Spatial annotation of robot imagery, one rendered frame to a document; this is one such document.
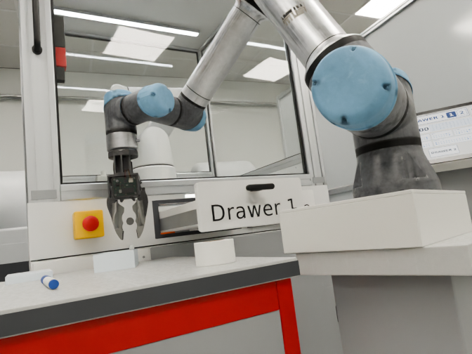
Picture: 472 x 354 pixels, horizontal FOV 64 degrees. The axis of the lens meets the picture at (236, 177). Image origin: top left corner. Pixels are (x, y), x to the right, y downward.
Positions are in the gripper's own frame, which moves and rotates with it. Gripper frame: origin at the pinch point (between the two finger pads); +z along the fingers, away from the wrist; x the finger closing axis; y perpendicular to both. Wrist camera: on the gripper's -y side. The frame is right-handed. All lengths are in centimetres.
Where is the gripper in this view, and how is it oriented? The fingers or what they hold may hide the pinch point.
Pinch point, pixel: (130, 233)
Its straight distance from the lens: 97.2
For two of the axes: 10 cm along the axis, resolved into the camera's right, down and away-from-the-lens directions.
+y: 1.7, -1.6, -9.7
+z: 1.2, 9.8, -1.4
